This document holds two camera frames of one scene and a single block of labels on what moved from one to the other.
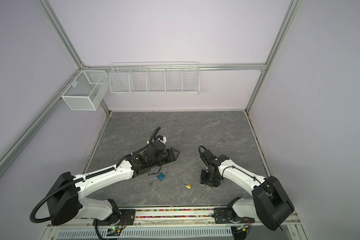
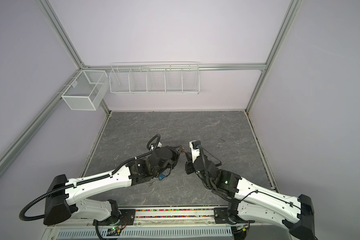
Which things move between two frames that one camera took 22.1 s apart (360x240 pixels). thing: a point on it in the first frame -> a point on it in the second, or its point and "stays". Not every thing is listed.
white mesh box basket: [88, 91] stays
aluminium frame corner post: [54, 24] stays
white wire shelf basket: [180, 78] stays
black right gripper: [203, 178] -> [190, 169]
